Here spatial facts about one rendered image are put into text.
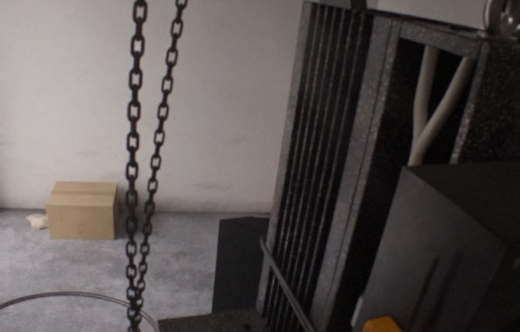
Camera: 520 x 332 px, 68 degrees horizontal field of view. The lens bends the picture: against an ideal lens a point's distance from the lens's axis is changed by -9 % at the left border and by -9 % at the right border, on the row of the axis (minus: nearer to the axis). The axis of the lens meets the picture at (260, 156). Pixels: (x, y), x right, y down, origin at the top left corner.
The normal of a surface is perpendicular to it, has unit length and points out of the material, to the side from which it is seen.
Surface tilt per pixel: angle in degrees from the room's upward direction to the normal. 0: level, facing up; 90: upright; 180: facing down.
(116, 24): 90
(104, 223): 90
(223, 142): 90
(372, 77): 90
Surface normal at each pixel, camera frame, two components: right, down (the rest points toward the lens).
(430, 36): -0.94, 0.02
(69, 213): 0.22, 0.40
